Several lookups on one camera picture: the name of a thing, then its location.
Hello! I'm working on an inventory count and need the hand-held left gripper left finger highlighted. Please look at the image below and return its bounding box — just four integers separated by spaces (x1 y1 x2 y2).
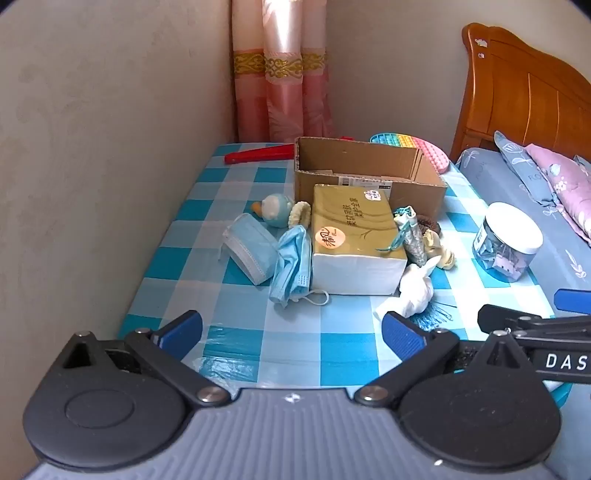
59 310 232 408

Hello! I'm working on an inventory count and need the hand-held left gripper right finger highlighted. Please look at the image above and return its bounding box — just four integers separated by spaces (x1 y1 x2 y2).
353 310 532 409

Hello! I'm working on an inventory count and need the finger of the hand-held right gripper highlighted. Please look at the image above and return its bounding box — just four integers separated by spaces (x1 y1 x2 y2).
555 288 591 315
477 304 591 346

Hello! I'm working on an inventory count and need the blue string bundle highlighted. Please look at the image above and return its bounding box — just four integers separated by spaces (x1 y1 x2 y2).
406 302 455 332

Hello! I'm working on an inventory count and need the white cloth bunny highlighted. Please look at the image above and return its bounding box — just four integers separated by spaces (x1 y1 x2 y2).
373 256 441 320

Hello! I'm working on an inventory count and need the yellow cloth duck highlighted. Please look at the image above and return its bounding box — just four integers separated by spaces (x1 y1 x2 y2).
422 228 458 271

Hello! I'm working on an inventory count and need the floral sachet with teal tassel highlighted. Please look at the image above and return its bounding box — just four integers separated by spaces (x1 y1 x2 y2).
376 205 428 267

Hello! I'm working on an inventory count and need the blue face mask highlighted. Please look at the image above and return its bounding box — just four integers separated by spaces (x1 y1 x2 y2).
269 225 331 309
218 213 280 285

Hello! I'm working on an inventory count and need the blue duck plush toy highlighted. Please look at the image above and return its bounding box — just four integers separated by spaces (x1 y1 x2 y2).
250 194 296 229

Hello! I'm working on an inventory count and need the cream scrunchie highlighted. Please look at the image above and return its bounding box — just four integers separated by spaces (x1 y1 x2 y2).
288 201 315 228

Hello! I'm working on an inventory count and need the brown cardboard box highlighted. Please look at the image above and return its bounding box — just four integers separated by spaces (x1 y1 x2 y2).
294 136 448 220

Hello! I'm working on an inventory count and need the clear jar with white lid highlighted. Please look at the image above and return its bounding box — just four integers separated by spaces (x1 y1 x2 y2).
472 202 544 282

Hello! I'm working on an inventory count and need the pink floral pillow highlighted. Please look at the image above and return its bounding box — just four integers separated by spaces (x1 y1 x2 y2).
524 143 591 241

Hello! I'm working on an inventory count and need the gold tissue pack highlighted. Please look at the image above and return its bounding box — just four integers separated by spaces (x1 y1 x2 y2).
310 184 409 296

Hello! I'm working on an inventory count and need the blue checkered tablecloth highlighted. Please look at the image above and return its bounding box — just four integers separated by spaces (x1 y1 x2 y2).
117 142 573 409

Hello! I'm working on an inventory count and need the rainbow pop bubble toy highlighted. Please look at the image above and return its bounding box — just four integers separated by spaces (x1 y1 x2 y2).
369 132 451 175

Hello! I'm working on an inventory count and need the red folding fan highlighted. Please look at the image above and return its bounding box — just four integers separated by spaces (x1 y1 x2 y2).
224 135 355 165

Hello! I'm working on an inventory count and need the wooden headboard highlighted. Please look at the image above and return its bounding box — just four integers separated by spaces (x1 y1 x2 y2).
450 22 591 162

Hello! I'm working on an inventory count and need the pink gold-trimmed curtain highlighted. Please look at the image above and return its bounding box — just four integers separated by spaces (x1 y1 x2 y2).
231 0 335 144

